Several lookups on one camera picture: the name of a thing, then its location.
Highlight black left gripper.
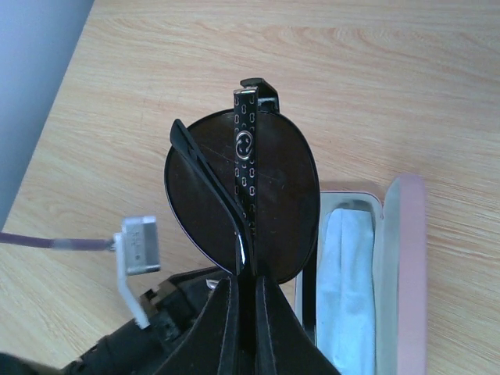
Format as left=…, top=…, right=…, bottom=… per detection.
left=1, top=267, right=227, bottom=374

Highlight light blue cleaning cloth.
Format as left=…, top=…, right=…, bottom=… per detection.
left=316, top=208, right=375, bottom=374

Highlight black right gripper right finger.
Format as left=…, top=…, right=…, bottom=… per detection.
left=255, top=277, right=339, bottom=374

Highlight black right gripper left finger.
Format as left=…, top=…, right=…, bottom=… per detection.
left=156, top=277, right=239, bottom=374

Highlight black round sunglasses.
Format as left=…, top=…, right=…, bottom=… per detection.
left=164, top=78, right=320, bottom=284

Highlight pink glasses case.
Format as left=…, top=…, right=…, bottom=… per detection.
left=294, top=174, right=427, bottom=374

